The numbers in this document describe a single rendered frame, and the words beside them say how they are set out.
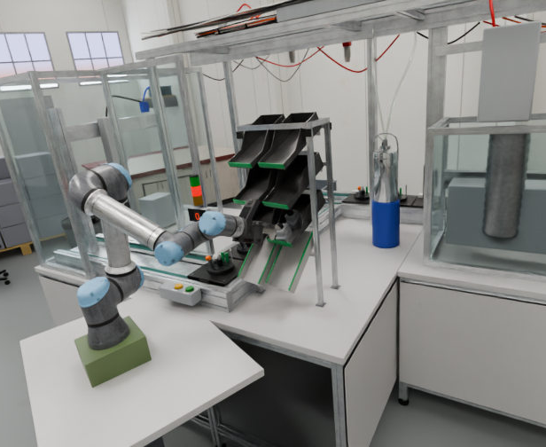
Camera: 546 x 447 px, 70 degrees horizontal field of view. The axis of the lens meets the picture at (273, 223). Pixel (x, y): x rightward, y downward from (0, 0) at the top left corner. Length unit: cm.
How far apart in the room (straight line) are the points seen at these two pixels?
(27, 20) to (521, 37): 1103
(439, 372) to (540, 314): 60
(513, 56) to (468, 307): 111
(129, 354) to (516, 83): 187
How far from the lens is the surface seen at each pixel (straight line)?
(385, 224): 228
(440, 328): 219
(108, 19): 1229
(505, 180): 195
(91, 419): 151
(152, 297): 210
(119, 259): 159
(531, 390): 232
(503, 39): 197
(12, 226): 616
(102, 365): 160
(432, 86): 244
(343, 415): 170
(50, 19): 1198
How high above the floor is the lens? 180
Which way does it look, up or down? 19 degrees down
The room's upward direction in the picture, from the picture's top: 6 degrees counter-clockwise
